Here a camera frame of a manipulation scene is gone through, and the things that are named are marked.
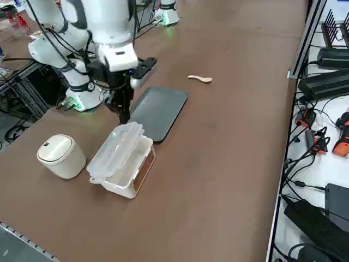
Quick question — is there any clear plastic container lid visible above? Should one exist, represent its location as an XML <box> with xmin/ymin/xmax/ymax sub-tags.
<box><xmin>86</xmin><ymin>121</ymin><xmax>145</xmax><ymax>185</ymax></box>

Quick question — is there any dark grey rectangular tray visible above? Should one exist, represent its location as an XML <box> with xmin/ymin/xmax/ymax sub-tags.
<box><xmin>128</xmin><ymin>86</ymin><xmax>189</xmax><ymax>145</ymax></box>

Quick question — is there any orange and black tool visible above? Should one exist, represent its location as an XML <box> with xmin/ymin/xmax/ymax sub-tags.
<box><xmin>332</xmin><ymin>111</ymin><xmax>349</xmax><ymax>157</ymax></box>

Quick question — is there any black flat box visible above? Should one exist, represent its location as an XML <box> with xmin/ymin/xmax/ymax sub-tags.
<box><xmin>324</xmin><ymin>183</ymin><xmax>349</xmax><ymax>233</ymax></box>

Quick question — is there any black metal frame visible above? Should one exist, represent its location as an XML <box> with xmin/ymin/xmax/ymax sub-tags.
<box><xmin>0</xmin><ymin>58</ymin><xmax>69</xmax><ymax>118</ymax></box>

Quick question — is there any dark red peg rack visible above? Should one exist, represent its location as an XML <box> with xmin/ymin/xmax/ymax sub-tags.
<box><xmin>321</xmin><ymin>9</ymin><xmax>349</xmax><ymax>49</ymax></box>

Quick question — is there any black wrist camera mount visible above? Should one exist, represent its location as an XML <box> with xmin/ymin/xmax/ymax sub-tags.
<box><xmin>128</xmin><ymin>56</ymin><xmax>158</xmax><ymax>88</ymax></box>

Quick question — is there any orange black clip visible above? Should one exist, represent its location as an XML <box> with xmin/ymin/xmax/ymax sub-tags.
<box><xmin>312</xmin><ymin>127</ymin><xmax>330</xmax><ymax>155</ymax></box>

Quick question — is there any aluminium rail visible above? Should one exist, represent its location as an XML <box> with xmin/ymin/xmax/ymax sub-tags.
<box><xmin>0</xmin><ymin>220</ymin><xmax>59</xmax><ymax>262</ymax></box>

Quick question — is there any long black power adapter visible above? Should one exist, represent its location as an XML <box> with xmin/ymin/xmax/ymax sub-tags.
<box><xmin>283</xmin><ymin>199</ymin><xmax>349</xmax><ymax>262</ymax></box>

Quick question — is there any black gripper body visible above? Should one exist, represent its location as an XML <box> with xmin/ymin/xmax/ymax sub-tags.
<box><xmin>86</xmin><ymin>61</ymin><xmax>133</xmax><ymax>90</ymax></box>

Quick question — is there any small white round bin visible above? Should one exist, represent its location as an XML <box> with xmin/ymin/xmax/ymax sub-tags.
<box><xmin>37</xmin><ymin>134</ymin><xmax>87</xmax><ymax>180</ymax></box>

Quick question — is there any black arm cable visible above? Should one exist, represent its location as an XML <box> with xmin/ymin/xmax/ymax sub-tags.
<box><xmin>27</xmin><ymin>0</ymin><xmax>93</xmax><ymax>76</ymax></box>

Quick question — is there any red bottle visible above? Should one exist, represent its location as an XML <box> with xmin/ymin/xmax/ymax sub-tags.
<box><xmin>15</xmin><ymin>13</ymin><xmax>32</xmax><ymax>36</ymax></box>

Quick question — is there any small orange black clamp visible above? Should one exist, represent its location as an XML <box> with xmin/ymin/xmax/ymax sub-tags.
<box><xmin>296</xmin><ymin>108</ymin><xmax>317</xmax><ymax>128</ymax></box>

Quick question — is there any aluminium frame post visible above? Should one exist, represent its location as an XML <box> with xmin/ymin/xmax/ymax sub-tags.
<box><xmin>288</xmin><ymin>0</ymin><xmax>328</xmax><ymax>80</ymax></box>

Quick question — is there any small wooden spoon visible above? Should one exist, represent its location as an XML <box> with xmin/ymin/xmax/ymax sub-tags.
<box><xmin>187</xmin><ymin>74</ymin><xmax>213</xmax><ymax>85</ymax></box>

